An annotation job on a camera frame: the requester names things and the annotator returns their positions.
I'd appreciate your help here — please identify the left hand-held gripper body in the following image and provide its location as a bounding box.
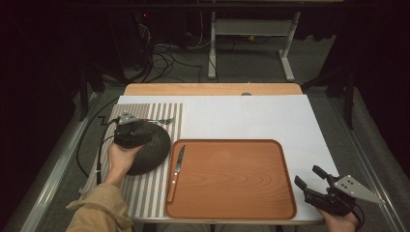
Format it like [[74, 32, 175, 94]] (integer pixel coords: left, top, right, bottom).
[[113, 112, 153, 150]]

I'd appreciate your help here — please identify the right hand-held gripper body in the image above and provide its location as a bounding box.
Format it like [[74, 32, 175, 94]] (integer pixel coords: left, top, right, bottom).
[[303, 174, 387, 218]]

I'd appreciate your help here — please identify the dark oval plate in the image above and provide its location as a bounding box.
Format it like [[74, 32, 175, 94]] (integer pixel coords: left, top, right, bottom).
[[124, 122, 172, 177]]

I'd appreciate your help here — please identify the wooden-handled fork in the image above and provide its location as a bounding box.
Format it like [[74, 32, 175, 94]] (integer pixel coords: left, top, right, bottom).
[[138, 117, 175, 126]]

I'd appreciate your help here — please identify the wooden-handled table knife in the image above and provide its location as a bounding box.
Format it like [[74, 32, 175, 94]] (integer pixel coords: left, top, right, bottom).
[[165, 144, 187, 204]]

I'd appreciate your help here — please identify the brown wooden tray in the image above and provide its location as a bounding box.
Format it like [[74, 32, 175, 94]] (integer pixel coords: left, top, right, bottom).
[[164, 138, 298, 221]]

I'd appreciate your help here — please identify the person's right hand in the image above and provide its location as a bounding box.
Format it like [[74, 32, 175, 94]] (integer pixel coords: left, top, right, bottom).
[[316, 207, 360, 232]]

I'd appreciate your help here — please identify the person's left hand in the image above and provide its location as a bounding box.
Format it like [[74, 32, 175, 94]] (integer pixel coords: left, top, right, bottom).
[[103, 141, 145, 189]]

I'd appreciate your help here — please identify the black metal stand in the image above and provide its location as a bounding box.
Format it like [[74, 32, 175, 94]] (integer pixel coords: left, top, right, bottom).
[[77, 62, 106, 123], [300, 62, 358, 131]]

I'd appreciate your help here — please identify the striped placemat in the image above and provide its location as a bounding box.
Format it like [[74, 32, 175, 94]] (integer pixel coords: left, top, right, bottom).
[[78, 102, 185, 219]]

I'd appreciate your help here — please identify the white table board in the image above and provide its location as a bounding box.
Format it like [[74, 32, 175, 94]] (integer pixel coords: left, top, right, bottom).
[[78, 95, 339, 223]]

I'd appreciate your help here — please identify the right hand-held gripper cable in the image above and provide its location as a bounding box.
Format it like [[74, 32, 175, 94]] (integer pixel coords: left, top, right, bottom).
[[350, 203, 366, 229]]

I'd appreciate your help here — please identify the hand-held gripper cable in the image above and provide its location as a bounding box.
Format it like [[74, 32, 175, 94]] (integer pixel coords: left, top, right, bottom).
[[350, 203, 366, 229], [75, 96, 121, 188]]

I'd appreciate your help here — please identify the left hand-held gripper cable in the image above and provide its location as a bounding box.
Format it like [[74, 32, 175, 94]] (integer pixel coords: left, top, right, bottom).
[[75, 96, 121, 188]]

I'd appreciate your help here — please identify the aluminium floor rail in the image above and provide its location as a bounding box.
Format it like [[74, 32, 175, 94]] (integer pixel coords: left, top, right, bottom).
[[328, 96, 410, 232], [18, 91, 102, 232]]

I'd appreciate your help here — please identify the bundle of floor cables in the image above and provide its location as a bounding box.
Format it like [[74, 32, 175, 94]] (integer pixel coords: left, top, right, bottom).
[[133, 18, 205, 84]]

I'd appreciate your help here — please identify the white metal desk frame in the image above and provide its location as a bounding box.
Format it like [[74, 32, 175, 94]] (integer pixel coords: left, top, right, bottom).
[[207, 11, 303, 82]]

